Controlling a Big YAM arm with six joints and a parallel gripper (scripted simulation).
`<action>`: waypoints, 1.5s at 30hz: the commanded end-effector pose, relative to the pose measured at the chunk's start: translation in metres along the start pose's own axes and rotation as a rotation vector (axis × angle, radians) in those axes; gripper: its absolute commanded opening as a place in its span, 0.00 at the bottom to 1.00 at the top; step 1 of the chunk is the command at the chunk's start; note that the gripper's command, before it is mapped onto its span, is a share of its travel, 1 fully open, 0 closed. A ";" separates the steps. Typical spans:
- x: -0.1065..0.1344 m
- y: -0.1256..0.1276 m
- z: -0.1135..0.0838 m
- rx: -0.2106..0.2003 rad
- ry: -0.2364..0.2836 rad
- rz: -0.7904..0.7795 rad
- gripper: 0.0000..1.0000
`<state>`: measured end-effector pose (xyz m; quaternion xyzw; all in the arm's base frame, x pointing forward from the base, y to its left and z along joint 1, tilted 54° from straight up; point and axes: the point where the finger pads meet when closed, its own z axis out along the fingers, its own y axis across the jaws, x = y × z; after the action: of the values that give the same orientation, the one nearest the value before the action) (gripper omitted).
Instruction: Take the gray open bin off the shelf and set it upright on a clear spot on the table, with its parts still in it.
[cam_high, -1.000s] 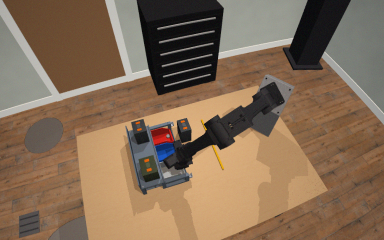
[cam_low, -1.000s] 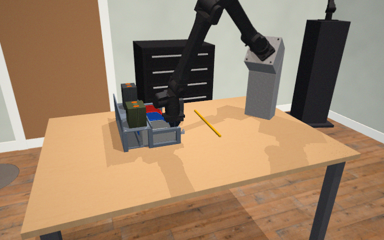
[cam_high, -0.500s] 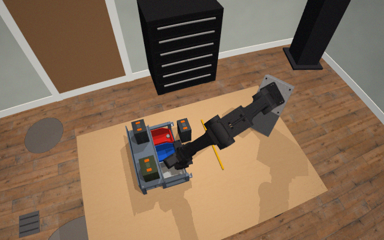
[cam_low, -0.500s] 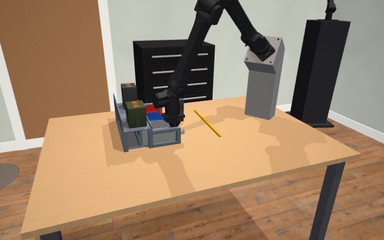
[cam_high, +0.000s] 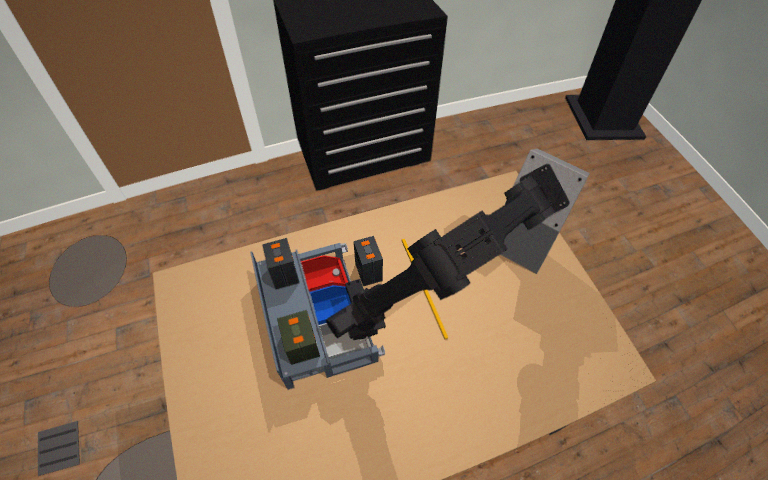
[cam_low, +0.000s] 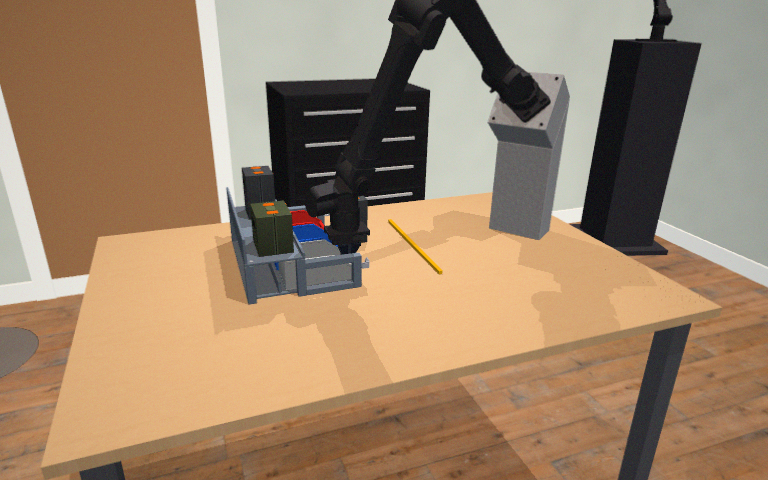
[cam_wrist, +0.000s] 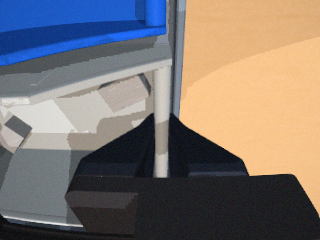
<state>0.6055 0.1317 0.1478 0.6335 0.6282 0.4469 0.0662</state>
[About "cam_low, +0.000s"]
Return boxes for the yellow bar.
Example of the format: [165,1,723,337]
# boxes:
[388,219,442,274]

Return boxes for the blue open bin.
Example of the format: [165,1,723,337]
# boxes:
[274,224,331,270]

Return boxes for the olive green case with orange latches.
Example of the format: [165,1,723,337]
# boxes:
[250,201,294,257]

